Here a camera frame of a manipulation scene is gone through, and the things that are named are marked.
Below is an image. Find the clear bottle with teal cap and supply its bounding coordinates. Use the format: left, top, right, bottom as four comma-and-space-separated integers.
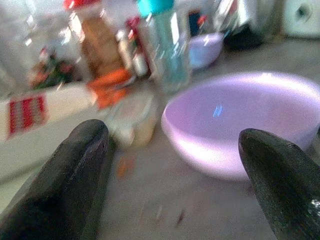
136, 0, 193, 94

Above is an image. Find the large lilac plastic bowl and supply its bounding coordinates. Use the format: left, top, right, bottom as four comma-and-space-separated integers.
160, 71, 320, 182

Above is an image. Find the small lilac plastic bowl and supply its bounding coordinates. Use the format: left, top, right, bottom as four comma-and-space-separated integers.
187, 32, 225, 71

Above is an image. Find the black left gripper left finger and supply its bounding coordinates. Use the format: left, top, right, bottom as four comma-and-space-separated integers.
0, 119, 110, 240

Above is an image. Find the white paper towel roll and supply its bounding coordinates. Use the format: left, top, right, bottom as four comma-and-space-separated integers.
282, 0, 320, 38

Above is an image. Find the white box with red print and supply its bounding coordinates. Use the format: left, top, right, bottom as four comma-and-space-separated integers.
0, 82, 101, 176

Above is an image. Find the clear bag with colourful contents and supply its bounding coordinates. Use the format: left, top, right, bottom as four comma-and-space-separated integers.
0, 14, 83, 91

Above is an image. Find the small bottle with red label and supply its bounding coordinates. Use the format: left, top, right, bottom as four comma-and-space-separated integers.
117, 16, 152, 78

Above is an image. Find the clear jar with red lid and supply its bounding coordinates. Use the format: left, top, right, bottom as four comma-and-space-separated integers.
63, 0, 131, 78

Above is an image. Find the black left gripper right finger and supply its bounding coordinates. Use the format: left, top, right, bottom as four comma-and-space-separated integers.
238, 128, 320, 240

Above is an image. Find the small clear plastic container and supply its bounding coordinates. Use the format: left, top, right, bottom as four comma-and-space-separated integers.
106, 91, 161, 148

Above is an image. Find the orange plastic packet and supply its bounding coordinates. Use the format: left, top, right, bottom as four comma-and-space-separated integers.
86, 68, 133, 110

